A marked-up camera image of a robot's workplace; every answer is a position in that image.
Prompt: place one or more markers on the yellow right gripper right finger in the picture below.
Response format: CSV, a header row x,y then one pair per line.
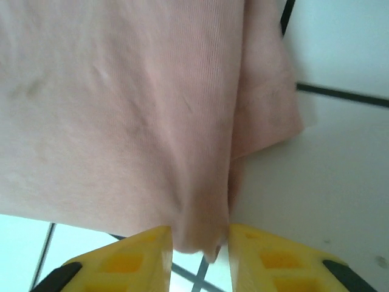
x,y
252,273

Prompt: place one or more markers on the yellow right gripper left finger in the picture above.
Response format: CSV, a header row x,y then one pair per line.
x,y
146,273

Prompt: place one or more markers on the pink printed t-shirt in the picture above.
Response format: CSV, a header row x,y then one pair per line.
x,y
121,106

